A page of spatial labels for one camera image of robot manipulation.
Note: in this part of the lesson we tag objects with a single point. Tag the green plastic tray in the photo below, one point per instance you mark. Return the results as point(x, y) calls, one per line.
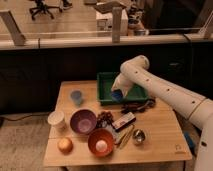
point(105, 81)

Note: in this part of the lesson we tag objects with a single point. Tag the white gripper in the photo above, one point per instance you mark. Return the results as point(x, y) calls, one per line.
point(123, 84)

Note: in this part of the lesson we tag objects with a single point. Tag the white paper cup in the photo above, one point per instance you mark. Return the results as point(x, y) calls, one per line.
point(57, 120)

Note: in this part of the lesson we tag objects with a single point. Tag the blue object on floor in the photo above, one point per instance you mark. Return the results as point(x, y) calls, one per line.
point(189, 140)

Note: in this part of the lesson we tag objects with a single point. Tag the orange bowl with egg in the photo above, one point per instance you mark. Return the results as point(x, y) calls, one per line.
point(101, 142)

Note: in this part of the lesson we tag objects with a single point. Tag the yellow banana peel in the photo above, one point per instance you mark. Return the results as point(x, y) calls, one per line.
point(124, 137)

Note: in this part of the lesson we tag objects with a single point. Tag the bunch of dark grapes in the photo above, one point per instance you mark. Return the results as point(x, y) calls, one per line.
point(104, 119)

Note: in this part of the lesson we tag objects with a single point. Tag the white cardboard box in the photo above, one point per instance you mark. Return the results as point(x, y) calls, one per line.
point(111, 16)

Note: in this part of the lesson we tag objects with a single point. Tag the shiny metal cup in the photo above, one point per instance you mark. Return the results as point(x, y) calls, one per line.
point(138, 136)

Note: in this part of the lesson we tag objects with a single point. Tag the purple bowl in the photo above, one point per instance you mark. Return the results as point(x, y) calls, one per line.
point(83, 121)

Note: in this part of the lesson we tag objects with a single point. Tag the blue plastic cup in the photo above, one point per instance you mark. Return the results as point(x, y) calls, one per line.
point(76, 97)

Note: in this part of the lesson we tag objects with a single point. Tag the yellow round fruit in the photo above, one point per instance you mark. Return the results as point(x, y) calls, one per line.
point(65, 145)

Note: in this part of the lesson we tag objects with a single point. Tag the black office chair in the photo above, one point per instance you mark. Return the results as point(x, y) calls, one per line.
point(41, 7)

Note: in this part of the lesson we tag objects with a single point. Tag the black white rectangular box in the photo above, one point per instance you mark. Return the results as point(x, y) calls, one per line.
point(123, 121)

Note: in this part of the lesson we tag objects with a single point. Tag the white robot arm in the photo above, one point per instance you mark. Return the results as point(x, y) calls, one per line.
point(197, 108)

